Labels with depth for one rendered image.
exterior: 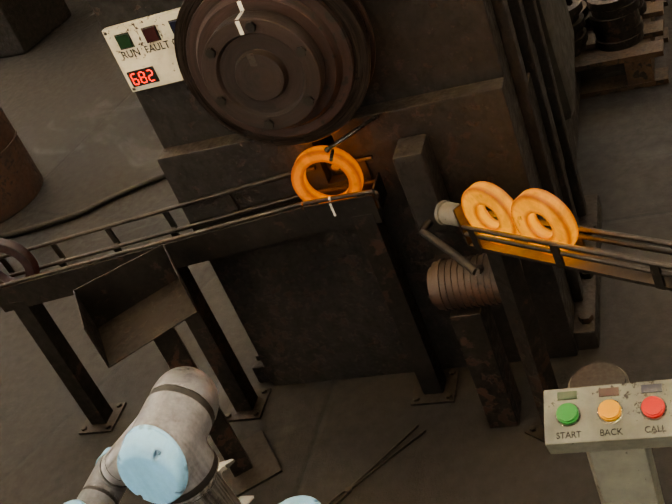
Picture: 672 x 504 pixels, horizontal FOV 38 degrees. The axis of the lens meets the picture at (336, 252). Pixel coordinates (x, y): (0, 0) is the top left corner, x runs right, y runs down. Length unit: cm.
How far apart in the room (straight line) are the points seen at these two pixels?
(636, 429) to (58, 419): 224
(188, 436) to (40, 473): 185
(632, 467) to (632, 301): 116
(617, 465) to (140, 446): 87
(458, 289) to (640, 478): 71
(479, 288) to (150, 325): 84
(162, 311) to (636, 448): 128
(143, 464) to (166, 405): 10
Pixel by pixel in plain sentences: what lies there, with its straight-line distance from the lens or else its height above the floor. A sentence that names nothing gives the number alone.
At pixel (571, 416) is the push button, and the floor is 61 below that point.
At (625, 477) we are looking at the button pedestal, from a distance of 192.
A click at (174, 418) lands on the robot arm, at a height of 99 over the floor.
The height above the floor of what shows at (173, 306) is 61.
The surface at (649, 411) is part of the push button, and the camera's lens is 182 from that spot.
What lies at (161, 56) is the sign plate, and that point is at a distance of 258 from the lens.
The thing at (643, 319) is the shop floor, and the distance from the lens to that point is 293.
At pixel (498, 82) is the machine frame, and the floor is 87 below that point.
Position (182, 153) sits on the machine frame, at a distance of 267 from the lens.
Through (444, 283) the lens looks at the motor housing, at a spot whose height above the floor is 51.
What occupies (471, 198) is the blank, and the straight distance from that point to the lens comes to 221.
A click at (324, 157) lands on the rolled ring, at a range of 244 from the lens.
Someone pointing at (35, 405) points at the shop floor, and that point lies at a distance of 370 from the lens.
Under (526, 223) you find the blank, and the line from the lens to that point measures 213.
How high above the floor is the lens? 192
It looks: 32 degrees down
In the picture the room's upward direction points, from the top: 23 degrees counter-clockwise
